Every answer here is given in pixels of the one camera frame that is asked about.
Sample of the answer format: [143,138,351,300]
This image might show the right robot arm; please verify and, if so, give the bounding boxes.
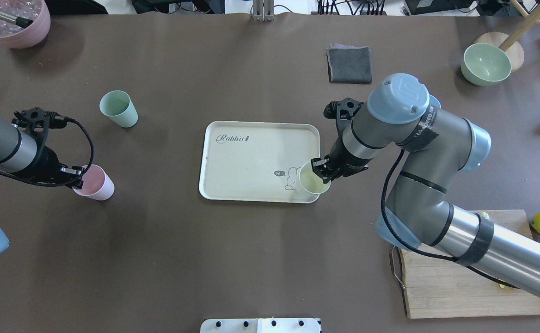
[312,73,540,297]

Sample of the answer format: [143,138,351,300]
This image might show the aluminium frame post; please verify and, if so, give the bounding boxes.
[252,0,275,22]

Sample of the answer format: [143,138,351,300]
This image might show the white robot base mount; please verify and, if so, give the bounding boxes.
[200,317,322,333]

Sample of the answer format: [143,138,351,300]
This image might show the green plastic cup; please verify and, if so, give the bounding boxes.
[99,90,139,128]

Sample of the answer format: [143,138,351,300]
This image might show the cream rabbit tray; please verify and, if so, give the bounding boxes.
[199,121,320,203]

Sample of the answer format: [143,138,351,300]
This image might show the pink bowl with ice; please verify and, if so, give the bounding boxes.
[0,0,51,49]

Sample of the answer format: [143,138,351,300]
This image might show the green bowl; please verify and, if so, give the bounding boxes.
[460,43,512,86]

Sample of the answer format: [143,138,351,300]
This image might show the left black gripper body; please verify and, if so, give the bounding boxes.
[23,146,74,184]

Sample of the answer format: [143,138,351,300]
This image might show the wooden cup stand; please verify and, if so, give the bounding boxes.
[475,0,540,73]

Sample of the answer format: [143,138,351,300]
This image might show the pink plastic cup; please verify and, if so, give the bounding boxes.
[72,164,115,201]

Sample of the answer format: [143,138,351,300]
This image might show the yellow plastic cup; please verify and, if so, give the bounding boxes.
[295,161,331,195]

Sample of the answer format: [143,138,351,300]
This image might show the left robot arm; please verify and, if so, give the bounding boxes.
[0,107,87,189]

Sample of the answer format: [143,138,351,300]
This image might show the grey folded cloth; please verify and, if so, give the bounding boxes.
[326,44,372,84]

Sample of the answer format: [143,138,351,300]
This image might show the metal tongs in bowl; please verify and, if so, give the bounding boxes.
[0,11,34,28]

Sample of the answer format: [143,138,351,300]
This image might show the wooden cutting board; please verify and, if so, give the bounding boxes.
[390,210,540,319]

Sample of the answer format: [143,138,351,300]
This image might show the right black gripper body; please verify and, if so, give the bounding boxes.
[323,135,370,179]

